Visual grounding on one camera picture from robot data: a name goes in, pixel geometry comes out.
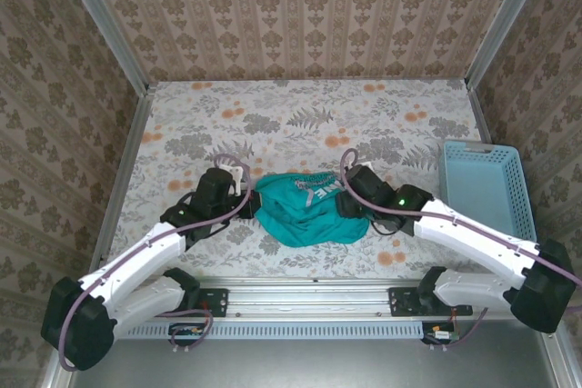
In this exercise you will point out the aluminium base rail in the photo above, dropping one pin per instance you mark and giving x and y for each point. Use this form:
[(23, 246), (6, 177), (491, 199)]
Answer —
[(304, 301)]

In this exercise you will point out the grey metal floor panel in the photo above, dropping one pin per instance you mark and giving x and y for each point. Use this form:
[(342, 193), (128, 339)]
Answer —
[(295, 365)]

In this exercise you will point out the aluminium table side rail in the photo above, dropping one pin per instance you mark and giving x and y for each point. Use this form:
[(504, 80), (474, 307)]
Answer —
[(130, 156), (482, 111)]

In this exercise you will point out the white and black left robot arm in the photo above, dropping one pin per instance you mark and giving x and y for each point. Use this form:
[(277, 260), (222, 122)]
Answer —
[(136, 256)]

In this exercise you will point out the teal t-shirt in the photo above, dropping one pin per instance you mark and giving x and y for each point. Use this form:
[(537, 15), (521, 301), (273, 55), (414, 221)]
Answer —
[(300, 220)]

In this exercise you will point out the light blue plastic basket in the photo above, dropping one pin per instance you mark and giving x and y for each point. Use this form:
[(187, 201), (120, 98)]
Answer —
[(486, 183)]

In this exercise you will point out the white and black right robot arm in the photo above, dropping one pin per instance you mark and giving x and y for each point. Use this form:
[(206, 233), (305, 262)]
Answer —
[(477, 238)]

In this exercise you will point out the small black electronics board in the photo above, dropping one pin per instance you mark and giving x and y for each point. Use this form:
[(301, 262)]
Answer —
[(184, 337), (438, 335)]

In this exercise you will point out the floral table cover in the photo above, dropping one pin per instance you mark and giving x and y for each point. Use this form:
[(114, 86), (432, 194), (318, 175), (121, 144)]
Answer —
[(295, 106)]

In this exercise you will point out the aluminium frame post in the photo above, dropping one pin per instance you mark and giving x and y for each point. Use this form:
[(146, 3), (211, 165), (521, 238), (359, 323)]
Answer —
[(103, 20), (505, 20)]

